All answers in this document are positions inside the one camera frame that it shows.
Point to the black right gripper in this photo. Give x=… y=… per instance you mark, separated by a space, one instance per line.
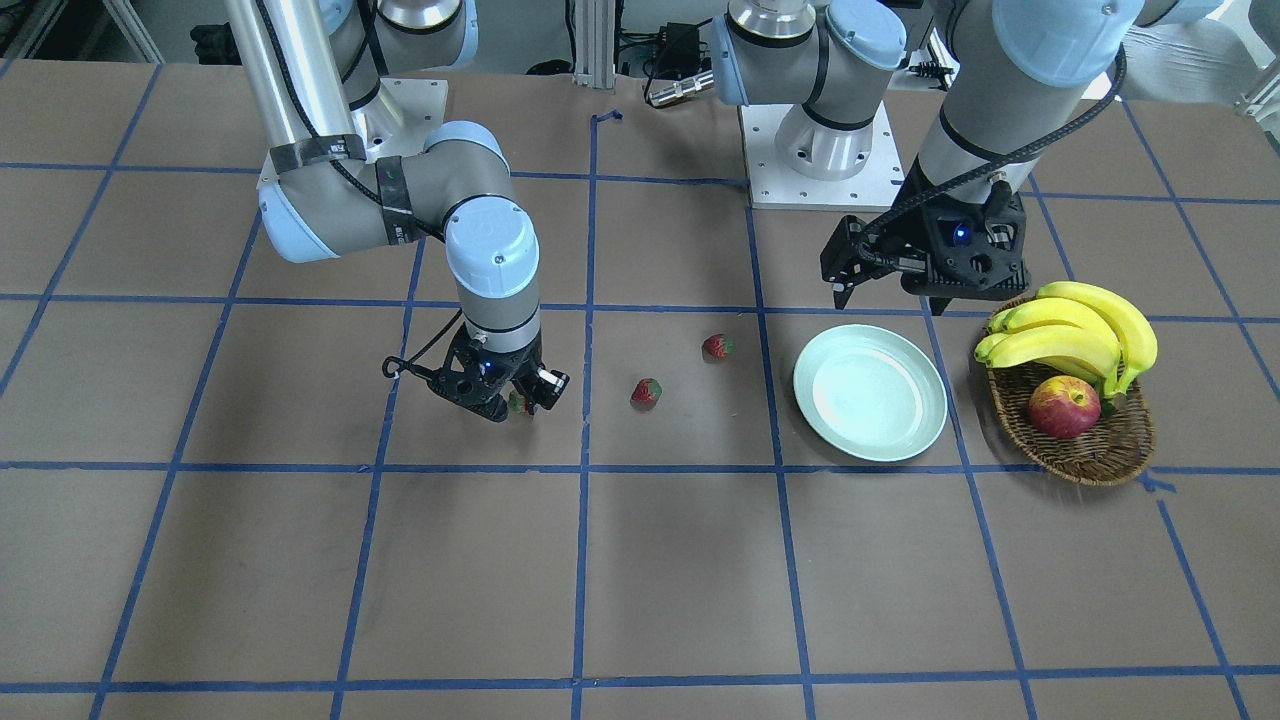
x=522 y=372

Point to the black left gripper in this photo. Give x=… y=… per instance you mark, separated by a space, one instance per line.
x=908 y=233

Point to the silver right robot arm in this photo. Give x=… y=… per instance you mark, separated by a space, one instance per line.
x=353 y=165

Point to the pale green plate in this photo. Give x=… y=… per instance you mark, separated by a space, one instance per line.
x=870 y=393

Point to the yellow banana bunch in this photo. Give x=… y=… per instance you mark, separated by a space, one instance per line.
x=1078 y=328

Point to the red apple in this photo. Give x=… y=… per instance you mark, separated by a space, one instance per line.
x=1063 y=407

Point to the wicker fruit basket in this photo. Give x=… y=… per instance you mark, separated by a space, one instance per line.
x=1115 y=450

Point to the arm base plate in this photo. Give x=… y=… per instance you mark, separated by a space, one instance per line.
x=400 y=118
x=796 y=164

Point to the aluminium frame post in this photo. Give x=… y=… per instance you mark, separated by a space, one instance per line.
x=594 y=38

